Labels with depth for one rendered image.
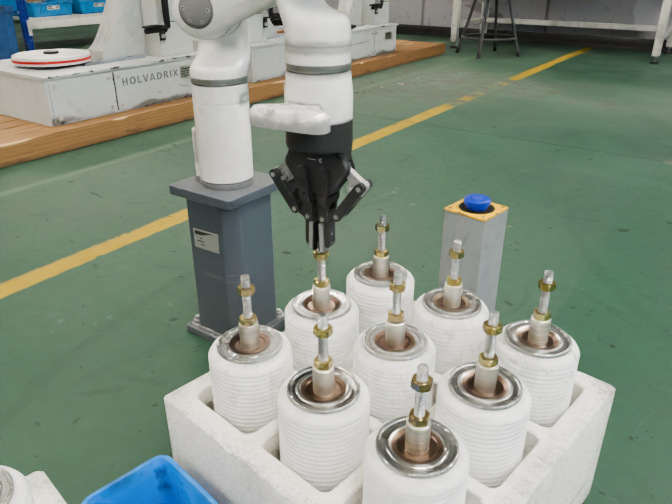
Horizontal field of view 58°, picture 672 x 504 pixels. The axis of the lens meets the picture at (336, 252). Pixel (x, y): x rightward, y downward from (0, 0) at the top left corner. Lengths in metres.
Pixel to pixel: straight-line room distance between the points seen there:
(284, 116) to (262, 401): 0.31
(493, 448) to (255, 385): 0.26
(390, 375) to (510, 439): 0.14
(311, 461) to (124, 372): 0.57
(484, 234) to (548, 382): 0.27
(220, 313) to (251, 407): 0.45
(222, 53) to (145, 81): 1.79
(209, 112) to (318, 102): 0.39
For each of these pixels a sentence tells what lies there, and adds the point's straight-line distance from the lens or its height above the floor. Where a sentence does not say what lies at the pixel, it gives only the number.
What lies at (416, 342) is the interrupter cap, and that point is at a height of 0.25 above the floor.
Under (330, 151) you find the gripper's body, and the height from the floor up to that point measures 0.46.
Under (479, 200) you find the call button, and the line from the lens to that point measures 0.91.
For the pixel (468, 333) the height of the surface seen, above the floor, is 0.24.
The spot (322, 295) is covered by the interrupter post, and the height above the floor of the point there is 0.27.
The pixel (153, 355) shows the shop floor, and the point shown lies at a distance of 1.16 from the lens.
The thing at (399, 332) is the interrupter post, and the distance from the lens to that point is 0.69.
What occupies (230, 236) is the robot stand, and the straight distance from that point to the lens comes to 1.04.
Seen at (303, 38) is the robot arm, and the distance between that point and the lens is 0.63.
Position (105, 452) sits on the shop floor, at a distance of 0.99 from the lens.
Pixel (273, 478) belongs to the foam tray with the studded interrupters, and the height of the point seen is 0.18.
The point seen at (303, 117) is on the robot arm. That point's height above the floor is 0.51.
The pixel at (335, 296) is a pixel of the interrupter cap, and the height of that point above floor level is 0.25.
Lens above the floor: 0.65
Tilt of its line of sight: 26 degrees down
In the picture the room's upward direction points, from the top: straight up
